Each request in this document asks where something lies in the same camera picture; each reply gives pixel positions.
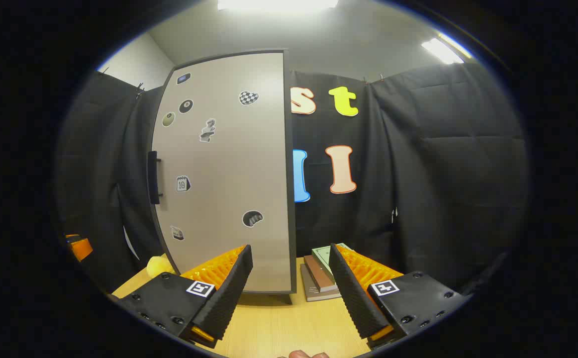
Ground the narrow ceiling light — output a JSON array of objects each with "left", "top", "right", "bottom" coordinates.
[{"left": 421, "top": 32, "right": 471, "bottom": 65}]

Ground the pale yellow potato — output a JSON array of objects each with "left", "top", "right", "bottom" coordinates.
[{"left": 146, "top": 255, "right": 176, "bottom": 278}]

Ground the black door handle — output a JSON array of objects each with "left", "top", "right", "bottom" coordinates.
[{"left": 147, "top": 151, "right": 163, "bottom": 205}]

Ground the large ceiling light panel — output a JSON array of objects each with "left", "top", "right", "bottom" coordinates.
[{"left": 218, "top": 0, "right": 339, "bottom": 11}]

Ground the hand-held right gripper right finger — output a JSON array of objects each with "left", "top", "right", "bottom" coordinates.
[{"left": 328, "top": 243, "right": 471, "bottom": 349}]

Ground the black backdrop cloth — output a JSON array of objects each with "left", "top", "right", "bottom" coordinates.
[{"left": 58, "top": 62, "right": 528, "bottom": 294}]

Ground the grey cabinet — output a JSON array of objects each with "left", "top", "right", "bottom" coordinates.
[{"left": 147, "top": 48, "right": 298, "bottom": 305}]

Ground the brown book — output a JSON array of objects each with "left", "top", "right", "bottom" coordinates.
[{"left": 303, "top": 255, "right": 338, "bottom": 293}]

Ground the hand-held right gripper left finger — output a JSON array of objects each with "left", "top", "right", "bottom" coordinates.
[{"left": 112, "top": 244, "right": 254, "bottom": 349}]

